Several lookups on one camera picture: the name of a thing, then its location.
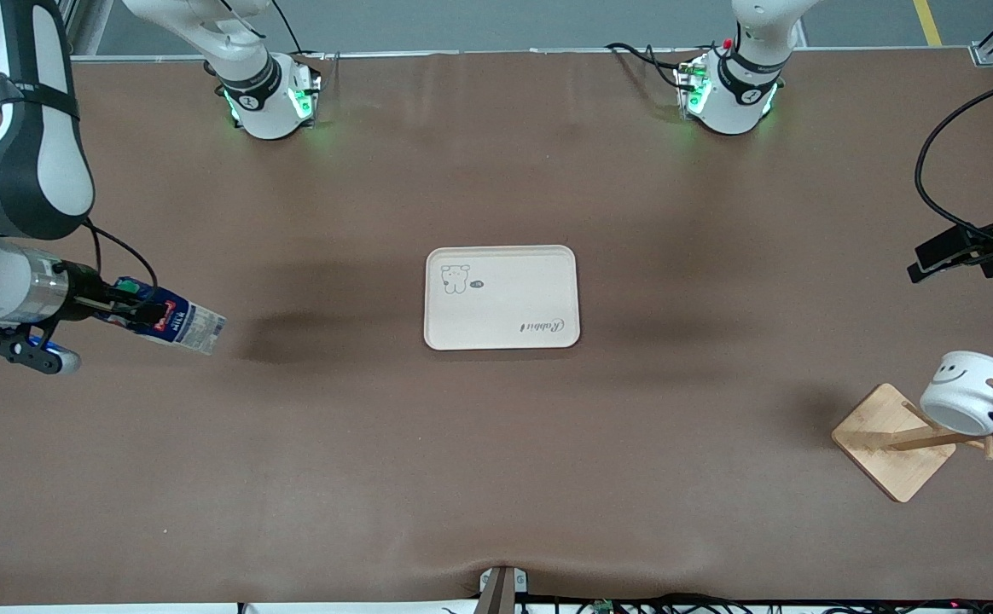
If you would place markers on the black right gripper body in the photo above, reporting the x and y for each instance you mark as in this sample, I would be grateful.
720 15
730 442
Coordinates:
84 287

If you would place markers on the blue milk carton green cap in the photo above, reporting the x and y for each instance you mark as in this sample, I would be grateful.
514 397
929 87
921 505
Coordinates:
194 328

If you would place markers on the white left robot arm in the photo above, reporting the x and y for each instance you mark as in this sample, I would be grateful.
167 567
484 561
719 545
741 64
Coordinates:
740 94

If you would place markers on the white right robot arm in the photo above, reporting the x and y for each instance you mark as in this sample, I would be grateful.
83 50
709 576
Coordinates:
27 170

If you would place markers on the wooden mug rack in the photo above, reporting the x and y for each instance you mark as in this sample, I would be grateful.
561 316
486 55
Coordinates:
885 448

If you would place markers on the brown table cover mat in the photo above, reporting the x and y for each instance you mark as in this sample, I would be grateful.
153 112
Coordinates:
292 469

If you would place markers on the cream rectangular plastic tray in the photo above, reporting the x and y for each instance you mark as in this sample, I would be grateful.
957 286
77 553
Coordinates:
513 298

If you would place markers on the metal table edge clamp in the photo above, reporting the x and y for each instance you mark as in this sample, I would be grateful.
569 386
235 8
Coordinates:
503 588

